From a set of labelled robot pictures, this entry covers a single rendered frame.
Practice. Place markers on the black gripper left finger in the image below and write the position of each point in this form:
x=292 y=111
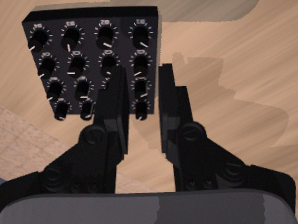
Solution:
x=83 y=168

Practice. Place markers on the black knob box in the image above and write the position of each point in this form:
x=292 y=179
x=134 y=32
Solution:
x=79 y=30

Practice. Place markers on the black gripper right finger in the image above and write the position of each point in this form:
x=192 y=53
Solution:
x=198 y=162

